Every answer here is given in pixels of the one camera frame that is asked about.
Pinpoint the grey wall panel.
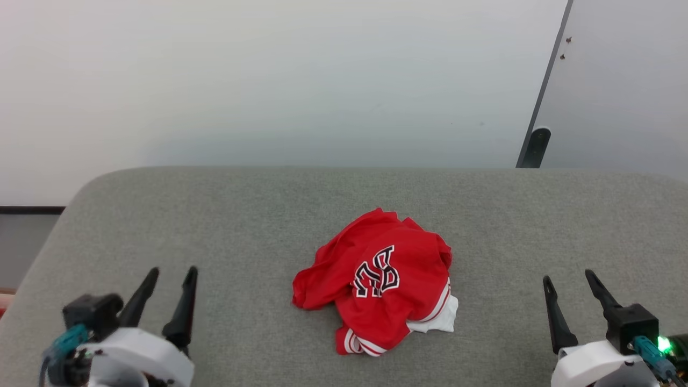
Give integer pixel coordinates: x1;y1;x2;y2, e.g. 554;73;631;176
529;0;688;181

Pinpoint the teal camera connector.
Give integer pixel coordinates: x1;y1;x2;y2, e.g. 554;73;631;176
40;324;90;387
633;336;679;385

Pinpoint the teal right camera connector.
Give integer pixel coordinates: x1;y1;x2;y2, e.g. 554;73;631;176
633;336;679;385

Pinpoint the black baseboard strip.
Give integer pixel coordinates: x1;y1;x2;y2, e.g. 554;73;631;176
0;206;66;215

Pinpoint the red and white jersey garment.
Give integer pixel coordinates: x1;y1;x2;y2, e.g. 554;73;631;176
292;208;459;357

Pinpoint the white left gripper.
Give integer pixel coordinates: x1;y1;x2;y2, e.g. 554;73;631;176
81;266;198;387

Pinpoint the teal left camera connector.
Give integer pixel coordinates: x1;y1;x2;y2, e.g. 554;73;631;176
40;324;90;387

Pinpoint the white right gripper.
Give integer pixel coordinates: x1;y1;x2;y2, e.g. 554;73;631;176
543;269;659;387

